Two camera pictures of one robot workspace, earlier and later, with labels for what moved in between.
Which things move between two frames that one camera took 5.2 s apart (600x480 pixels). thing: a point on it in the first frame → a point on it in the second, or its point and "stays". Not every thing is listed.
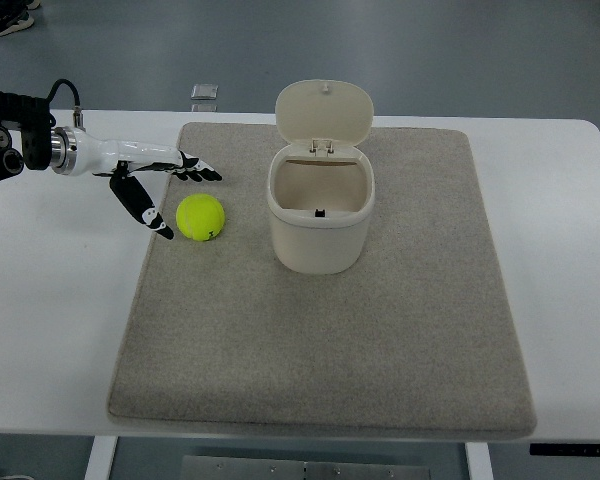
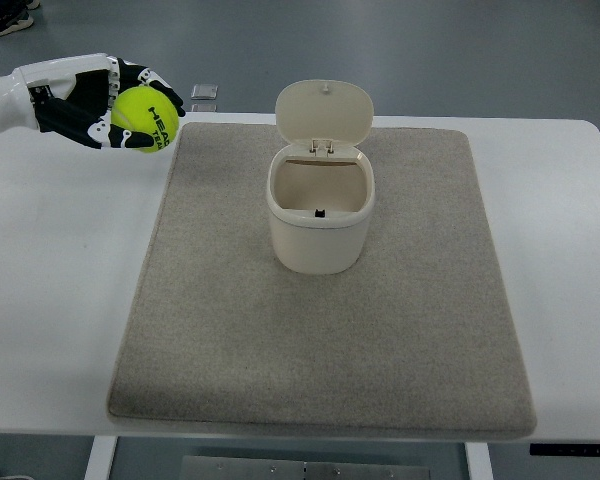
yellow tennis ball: x=200 y=217 → x=144 y=109
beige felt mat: x=412 y=342 stays
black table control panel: x=575 y=449 stays
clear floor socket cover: x=204 y=91 stays
